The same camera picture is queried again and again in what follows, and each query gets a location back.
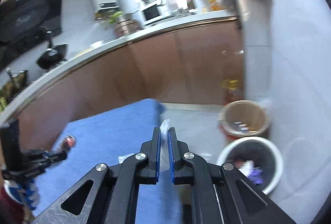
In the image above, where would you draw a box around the purple white wrapper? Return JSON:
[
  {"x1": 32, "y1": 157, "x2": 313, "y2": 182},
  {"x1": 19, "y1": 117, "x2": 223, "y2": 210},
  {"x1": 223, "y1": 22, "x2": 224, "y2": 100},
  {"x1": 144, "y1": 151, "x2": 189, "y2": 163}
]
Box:
[{"x1": 248, "y1": 167, "x2": 263, "y2": 185}]

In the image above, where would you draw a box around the white microwave oven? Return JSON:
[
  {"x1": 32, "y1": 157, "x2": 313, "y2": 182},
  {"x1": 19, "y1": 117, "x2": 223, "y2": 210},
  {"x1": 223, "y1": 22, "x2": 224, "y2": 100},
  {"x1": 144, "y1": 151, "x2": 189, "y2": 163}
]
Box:
[{"x1": 140, "y1": 2, "x2": 172, "y2": 25}]

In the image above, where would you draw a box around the brass metal pot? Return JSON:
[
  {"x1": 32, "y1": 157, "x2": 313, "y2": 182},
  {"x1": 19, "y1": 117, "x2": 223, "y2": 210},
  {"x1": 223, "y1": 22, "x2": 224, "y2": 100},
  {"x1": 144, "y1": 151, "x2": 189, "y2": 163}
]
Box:
[{"x1": 1, "y1": 67, "x2": 29, "y2": 98}]

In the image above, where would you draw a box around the wooden beige trash bin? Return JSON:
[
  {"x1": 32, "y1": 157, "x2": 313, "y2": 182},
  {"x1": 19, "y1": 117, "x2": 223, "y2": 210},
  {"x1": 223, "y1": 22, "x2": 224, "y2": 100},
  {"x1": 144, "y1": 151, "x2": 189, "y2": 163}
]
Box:
[{"x1": 218, "y1": 100, "x2": 271, "y2": 141}]

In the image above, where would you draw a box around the red sleeved left forearm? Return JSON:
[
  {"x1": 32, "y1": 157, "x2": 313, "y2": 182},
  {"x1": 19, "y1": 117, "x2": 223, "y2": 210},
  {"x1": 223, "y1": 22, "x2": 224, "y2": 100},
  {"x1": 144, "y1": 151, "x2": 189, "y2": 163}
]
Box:
[{"x1": 0, "y1": 185, "x2": 24, "y2": 224}]

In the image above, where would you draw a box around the black range hood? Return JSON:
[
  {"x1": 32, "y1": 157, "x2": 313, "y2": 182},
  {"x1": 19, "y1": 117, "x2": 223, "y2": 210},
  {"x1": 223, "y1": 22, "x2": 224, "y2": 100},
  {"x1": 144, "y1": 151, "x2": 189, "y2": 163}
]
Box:
[{"x1": 0, "y1": 0, "x2": 62, "y2": 70}]

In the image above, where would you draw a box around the white tissue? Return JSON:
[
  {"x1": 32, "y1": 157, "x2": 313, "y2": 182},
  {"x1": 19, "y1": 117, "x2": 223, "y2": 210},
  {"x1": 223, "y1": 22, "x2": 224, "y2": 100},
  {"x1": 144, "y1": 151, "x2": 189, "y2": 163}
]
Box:
[{"x1": 239, "y1": 160, "x2": 254, "y2": 174}]

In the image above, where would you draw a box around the black wok pan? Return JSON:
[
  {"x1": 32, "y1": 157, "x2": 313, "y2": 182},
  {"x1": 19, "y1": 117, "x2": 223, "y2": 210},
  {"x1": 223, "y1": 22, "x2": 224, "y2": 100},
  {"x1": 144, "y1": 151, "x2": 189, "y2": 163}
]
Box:
[{"x1": 36, "y1": 31, "x2": 67, "y2": 70}]

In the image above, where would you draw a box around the white rimmed metal trash bin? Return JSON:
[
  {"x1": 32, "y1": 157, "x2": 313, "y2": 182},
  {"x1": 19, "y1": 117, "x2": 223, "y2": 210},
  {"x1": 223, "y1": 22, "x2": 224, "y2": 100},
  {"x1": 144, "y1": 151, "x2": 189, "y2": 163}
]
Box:
[{"x1": 217, "y1": 136, "x2": 283, "y2": 195}]

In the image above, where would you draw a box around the blue white gloved left hand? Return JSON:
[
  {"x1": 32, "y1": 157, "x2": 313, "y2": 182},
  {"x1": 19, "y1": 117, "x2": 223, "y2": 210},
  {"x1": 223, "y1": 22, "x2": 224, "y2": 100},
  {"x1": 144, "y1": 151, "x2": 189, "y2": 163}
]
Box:
[{"x1": 4, "y1": 178, "x2": 40, "y2": 211}]

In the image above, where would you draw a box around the small red candy wrapper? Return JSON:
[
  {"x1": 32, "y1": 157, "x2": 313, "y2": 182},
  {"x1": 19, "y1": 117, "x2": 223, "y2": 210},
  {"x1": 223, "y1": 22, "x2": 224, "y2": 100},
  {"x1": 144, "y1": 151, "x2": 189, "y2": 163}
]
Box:
[{"x1": 59, "y1": 135, "x2": 77, "y2": 152}]

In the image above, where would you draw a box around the blue towel cloth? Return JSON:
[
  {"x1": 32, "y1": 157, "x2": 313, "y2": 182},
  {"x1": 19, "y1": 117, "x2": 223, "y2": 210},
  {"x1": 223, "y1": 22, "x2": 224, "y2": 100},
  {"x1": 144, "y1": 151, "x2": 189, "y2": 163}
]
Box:
[{"x1": 34, "y1": 99, "x2": 182, "y2": 223}]

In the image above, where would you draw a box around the cooking oil bottle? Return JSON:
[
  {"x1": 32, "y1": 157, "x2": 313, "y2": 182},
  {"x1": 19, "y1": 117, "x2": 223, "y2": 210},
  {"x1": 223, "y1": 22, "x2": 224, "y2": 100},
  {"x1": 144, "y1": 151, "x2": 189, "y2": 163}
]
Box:
[{"x1": 222, "y1": 79, "x2": 244, "y2": 105}]

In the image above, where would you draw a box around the white plastic bag scrap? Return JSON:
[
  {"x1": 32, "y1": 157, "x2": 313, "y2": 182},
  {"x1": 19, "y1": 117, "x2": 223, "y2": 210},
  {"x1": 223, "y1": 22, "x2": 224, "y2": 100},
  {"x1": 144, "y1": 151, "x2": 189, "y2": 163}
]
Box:
[{"x1": 118, "y1": 119, "x2": 170, "y2": 181}]

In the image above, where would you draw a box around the yellow package on counter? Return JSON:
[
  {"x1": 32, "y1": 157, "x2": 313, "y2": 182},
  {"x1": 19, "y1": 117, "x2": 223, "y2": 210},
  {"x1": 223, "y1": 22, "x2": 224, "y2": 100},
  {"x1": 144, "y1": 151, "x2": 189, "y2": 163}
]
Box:
[{"x1": 208, "y1": 0, "x2": 224, "y2": 11}]

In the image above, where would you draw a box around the brown kitchen cabinet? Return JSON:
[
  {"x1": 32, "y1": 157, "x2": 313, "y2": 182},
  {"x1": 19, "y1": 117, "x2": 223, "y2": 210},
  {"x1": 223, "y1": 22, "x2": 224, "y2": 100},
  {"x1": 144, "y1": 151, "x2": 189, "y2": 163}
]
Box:
[{"x1": 13, "y1": 19, "x2": 243, "y2": 149}]

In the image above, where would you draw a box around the brown rice cooker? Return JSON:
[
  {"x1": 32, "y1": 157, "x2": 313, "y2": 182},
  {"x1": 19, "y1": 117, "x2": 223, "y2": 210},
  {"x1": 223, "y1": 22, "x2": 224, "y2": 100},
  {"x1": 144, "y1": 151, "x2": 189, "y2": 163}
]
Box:
[{"x1": 114, "y1": 19, "x2": 141, "y2": 37}]

